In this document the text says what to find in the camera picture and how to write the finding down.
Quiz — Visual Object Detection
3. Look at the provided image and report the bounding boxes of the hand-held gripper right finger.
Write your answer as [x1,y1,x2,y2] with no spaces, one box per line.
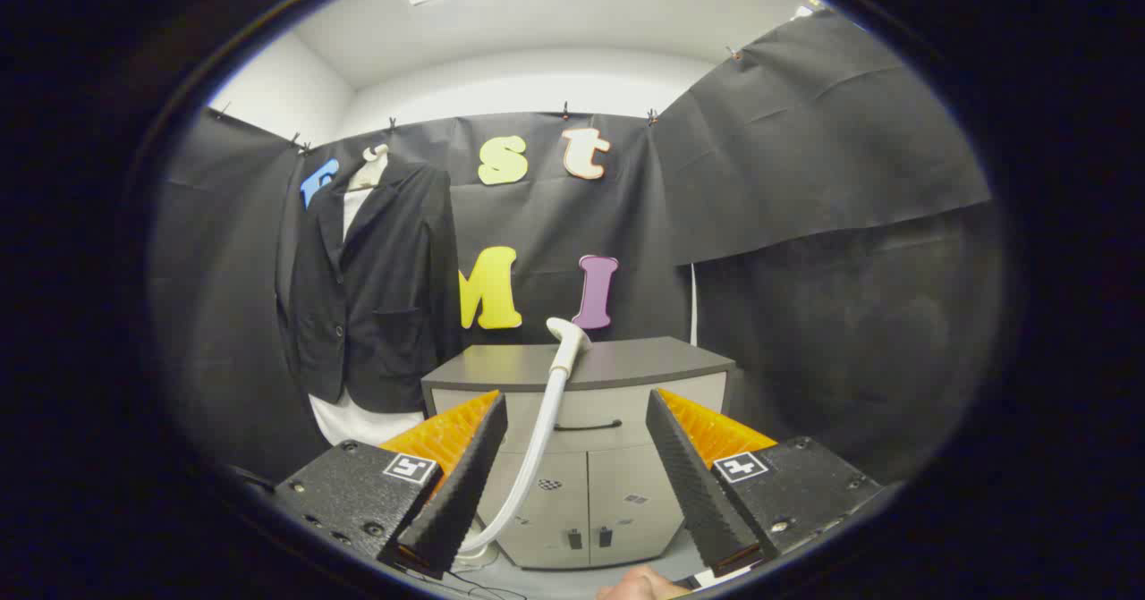
[646,388,885,579]

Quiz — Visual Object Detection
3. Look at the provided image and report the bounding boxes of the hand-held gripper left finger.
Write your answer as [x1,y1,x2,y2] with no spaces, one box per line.
[273,390,509,580]

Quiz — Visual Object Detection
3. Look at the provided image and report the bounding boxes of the white shirt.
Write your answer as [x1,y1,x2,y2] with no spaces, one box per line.
[309,148,426,447]

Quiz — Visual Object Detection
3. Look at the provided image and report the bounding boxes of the black suit jacket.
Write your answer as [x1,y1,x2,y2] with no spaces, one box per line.
[276,160,462,413]

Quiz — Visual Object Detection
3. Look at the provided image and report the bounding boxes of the white clothes hanger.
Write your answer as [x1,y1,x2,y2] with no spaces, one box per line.
[349,144,390,191]

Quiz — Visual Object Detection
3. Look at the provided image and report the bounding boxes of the grey cabinet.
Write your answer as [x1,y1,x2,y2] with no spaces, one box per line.
[420,336,736,570]

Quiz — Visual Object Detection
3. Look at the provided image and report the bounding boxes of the black backdrop cloth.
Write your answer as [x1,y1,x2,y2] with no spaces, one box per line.
[148,10,1007,485]

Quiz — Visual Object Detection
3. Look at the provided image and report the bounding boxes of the row of black clips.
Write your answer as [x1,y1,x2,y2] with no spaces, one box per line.
[215,46,743,156]

